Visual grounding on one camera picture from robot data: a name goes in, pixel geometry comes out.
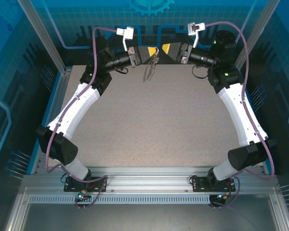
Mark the grey metal bottom panel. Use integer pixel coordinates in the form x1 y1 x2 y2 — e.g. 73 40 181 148
19 203 284 231

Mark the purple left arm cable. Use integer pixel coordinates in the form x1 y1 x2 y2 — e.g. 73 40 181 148
45 26 109 207

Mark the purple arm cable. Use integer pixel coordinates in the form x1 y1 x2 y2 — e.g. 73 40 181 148
45 26 109 207
204 21 276 181

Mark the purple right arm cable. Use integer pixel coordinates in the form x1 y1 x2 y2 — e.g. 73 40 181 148
204 21 276 181

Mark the aluminium frame post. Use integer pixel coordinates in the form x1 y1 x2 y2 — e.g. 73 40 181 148
232 0 281 70
17 0 67 74

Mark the aluminium side rail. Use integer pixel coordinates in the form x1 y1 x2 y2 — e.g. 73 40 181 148
26 67 73 178

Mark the aluminium mounting rail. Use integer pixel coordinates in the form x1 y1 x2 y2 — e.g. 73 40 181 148
24 166 280 196

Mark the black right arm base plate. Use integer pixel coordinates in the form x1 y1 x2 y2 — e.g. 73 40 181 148
191 175 236 193

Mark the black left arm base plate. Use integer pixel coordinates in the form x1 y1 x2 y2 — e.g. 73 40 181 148
64 177 108 193

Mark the small connector with led wires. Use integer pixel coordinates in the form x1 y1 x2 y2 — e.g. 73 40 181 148
208 192 233 210
74 189 93 210

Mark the grey slotted cable duct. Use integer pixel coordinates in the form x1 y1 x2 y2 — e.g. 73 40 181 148
28 194 211 205

